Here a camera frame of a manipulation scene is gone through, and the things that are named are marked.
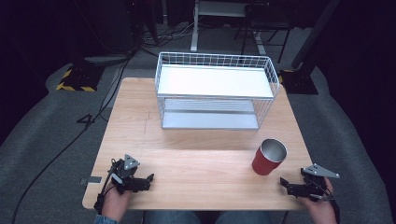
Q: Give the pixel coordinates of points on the black metal stand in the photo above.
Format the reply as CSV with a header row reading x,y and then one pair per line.
x,y
306,46

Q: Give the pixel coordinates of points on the person's legs in jeans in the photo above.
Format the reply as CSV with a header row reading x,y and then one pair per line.
x,y
243,218

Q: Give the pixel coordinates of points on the white desk frame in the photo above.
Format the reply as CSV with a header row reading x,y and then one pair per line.
x,y
218,8

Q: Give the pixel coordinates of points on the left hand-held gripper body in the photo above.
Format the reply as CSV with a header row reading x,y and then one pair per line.
x,y
124,177

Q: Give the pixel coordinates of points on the black tape floor mark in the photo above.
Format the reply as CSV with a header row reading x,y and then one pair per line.
x,y
86,119

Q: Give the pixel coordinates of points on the person's left hand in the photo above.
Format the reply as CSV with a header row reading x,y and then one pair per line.
x,y
114,203

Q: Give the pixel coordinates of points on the person's right hand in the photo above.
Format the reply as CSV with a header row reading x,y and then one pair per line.
x,y
320,210

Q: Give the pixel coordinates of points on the red cup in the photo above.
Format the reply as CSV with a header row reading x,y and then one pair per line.
x,y
264,163

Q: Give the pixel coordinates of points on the black chair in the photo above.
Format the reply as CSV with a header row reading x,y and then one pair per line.
x,y
267,18

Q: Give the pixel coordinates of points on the person's denim sleeve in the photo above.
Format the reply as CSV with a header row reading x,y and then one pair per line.
x,y
106,220

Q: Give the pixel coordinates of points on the black yellow striped stand base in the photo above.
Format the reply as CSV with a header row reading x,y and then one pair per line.
x,y
81,77

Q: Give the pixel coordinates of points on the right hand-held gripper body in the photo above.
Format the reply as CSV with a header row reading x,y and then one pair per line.
x,y
313,183

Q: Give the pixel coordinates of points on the grey tape piece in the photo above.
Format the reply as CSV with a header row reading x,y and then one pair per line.
x,y
93,179

